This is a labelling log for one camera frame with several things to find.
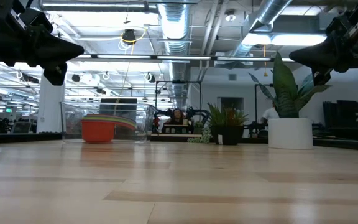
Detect red measuring cup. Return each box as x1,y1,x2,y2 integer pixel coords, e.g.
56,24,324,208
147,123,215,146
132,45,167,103
81,119,117,143

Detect clear plastic basket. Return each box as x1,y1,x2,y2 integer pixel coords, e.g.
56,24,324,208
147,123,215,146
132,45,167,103
61,101,155,144

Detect white pillar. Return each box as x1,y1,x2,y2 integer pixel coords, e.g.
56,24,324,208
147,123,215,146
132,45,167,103
37,74,67,133

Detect black monitors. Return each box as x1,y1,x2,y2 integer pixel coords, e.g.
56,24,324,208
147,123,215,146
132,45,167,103
321,99,358,128

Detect person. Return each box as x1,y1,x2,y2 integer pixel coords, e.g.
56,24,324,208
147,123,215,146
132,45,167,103
261,101,280,124
162,107,194,134

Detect snake plant in white pot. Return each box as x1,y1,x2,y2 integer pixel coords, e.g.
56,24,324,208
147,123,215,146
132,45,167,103
249,51,332,150

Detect black overhead light bar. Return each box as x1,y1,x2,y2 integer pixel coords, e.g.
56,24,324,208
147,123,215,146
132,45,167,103
73,52,295,65

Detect succulent in black pot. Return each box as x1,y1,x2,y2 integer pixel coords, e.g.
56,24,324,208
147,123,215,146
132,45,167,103
187,102,250,146

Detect wooden desk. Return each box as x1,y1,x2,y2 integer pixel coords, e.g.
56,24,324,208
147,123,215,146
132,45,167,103
152,133,203,142

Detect black metal rack frame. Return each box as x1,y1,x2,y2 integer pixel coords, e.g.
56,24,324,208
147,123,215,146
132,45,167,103
254,83,275,113
155,80,202,119

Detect silver ventilation duct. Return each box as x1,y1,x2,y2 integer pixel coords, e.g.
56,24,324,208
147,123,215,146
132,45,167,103
230,0,291,57

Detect black ceiling cable reel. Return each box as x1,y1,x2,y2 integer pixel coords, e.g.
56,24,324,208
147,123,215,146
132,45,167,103
118,26,149,50

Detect black aluminium table frame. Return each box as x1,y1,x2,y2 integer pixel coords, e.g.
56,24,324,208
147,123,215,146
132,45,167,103
0,132,358,152

